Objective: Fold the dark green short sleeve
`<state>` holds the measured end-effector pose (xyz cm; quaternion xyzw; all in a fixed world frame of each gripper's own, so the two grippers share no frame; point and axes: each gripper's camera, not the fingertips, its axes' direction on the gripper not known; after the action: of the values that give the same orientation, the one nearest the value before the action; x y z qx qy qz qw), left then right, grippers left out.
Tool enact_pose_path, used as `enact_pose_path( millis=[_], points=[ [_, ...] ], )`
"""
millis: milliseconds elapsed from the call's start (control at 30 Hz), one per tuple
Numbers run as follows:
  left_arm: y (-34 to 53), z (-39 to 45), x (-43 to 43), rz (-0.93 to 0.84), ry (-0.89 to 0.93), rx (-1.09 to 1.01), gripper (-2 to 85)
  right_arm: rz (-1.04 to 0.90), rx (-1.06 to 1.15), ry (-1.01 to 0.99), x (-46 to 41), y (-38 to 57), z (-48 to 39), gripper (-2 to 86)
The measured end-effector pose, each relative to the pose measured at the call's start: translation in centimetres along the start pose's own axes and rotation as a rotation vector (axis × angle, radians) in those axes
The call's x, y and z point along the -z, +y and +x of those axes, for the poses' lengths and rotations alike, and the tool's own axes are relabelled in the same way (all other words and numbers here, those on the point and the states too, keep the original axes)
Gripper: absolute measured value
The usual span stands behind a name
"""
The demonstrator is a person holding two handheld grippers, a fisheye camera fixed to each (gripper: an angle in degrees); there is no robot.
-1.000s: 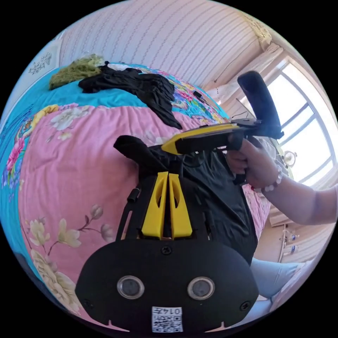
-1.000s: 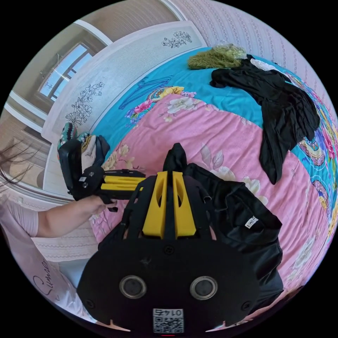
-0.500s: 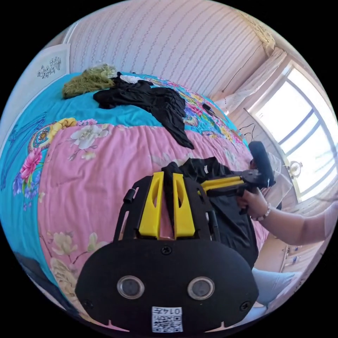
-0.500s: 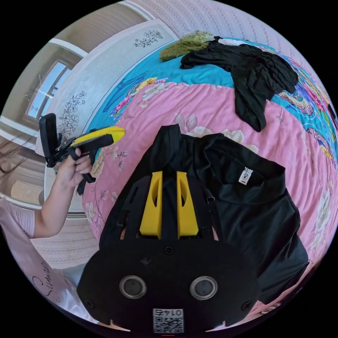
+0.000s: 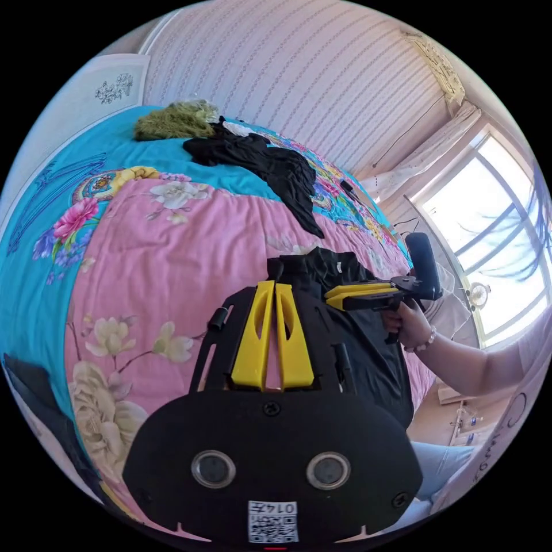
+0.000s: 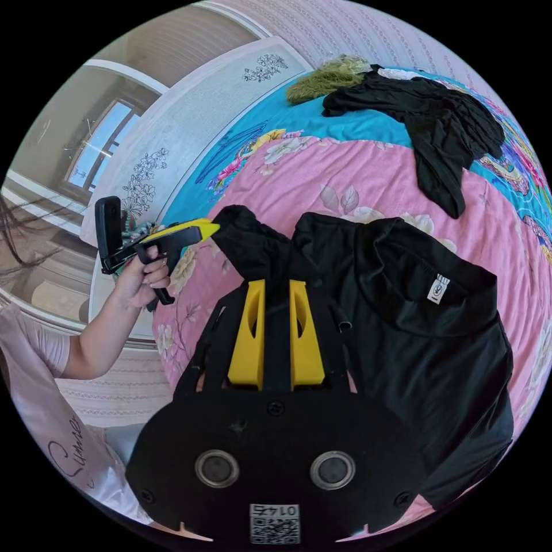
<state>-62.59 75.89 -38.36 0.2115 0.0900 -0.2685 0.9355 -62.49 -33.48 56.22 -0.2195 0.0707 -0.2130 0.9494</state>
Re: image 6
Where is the window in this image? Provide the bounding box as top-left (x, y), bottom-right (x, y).
top-left (63, 98), bottom-right (144, 196)

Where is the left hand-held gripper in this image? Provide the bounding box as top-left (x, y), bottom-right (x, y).
top-left (99, 217), bottom-right (221, 313)

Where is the person's left forearm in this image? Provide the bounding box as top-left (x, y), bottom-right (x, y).
top-left (63, 296), bottom-right (145, 381)

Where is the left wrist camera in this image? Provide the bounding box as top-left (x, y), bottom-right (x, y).
top-left (94, 196), bottom-right (127, 275)

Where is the white cupboard with flower print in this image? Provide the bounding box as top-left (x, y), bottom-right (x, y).
top-left (79, 36), bottom-right (312, 247)

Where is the pile of clothes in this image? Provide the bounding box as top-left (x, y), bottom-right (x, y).
top-left (286, 53), bottom-right (506, 220)

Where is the person's body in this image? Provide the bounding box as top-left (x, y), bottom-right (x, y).
top-left (0, 194), bottom-right (152, 528)

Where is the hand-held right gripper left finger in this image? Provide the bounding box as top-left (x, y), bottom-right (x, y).
top-left (227, 279), bottom-right (266, 386)

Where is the dark green short sleeve shirt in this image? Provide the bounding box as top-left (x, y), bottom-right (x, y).
top-left (211, 205), bottom-right (516, 511)

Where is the bed with floral quilt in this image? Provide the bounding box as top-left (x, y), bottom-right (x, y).
top-left (151, 64), bottom-right (552, 541)

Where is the person's left hand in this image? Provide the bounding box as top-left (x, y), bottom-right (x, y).
top-left (113, 249), bottom-right (172, 311)

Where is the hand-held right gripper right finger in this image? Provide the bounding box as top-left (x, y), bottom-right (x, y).
top-left (289, 279), bottom-right (325, 385)

